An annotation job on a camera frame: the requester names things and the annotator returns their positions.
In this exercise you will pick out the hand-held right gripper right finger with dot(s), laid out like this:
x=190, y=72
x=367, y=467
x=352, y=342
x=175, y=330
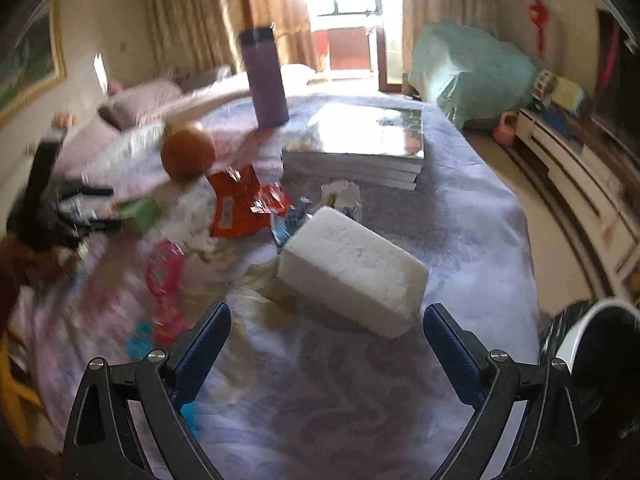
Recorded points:
x=450, y=355

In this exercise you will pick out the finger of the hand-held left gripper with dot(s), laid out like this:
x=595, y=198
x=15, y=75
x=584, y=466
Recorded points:
x=100, y=227
x=92, y=193

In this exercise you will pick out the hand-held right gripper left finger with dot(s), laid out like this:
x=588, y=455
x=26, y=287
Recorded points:
x=205, y=345

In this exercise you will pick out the white foam block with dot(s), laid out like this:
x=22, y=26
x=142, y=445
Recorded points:
x=350, y=270

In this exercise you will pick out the orange red snack bag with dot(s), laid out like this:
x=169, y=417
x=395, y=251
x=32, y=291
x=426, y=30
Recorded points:
x=232, y=205

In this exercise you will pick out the round white rimmed bin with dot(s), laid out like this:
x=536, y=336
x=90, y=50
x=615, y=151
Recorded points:
x=605, y=360

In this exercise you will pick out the pale blue wrapper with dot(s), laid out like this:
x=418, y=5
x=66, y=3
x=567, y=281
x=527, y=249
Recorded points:
x=342, y=200

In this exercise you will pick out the small green carton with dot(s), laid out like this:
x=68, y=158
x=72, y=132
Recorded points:
x=142, y=215

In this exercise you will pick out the pink wrapper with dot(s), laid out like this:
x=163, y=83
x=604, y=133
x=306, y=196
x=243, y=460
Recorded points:
x=162, y=270

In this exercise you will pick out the pink striped pillow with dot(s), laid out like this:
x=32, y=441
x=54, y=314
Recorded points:
x=140, y=102

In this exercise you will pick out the orange fruit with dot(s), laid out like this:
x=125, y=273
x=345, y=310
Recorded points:
x=187, y=152

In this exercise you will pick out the small blue foil wrapper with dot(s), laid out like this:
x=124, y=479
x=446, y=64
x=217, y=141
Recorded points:
x=290, y=222

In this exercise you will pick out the small red foil wrapper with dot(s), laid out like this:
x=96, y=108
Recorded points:
x=272, y=202

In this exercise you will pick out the yellow foam fruit net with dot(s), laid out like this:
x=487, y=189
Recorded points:
x=12, y=375

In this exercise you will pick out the cloth covered sofa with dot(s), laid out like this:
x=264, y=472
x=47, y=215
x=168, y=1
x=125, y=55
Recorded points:
x=225, y=90

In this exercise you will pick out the purple thermos bottle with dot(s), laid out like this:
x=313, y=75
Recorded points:
x=265, y=80

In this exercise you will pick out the white wooden television cabinet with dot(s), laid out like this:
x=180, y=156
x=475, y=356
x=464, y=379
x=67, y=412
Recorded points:
x=580, y=175

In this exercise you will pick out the stack of picture books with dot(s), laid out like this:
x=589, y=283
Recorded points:
x=360, y=145

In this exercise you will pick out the pink toy kettlebell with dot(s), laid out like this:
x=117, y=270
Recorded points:
x=506, y=130

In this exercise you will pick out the sheer beige curtain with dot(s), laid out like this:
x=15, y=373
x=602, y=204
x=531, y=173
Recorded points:
x=277, y=10

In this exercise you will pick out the blue toy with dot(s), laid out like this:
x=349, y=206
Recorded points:
x=557, y=117

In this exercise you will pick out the white red toy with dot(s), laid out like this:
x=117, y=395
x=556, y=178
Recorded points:
x=542, y=85

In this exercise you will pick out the teal cloth covered furniture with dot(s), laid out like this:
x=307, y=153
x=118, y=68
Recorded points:
x=470, y=70

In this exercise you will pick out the hanging orange towel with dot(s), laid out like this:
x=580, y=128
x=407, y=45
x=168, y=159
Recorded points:
x=342, y=50

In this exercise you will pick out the yellow green toy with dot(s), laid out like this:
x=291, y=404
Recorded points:
x=570, y=92

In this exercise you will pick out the black flat television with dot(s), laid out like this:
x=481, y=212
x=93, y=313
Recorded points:
x=612, y=55

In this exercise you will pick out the red hanging heart decoration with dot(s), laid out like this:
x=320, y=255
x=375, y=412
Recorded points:
x=537, y=5

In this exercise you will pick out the framed wall picture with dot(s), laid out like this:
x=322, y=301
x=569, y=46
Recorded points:
x=30, y=65

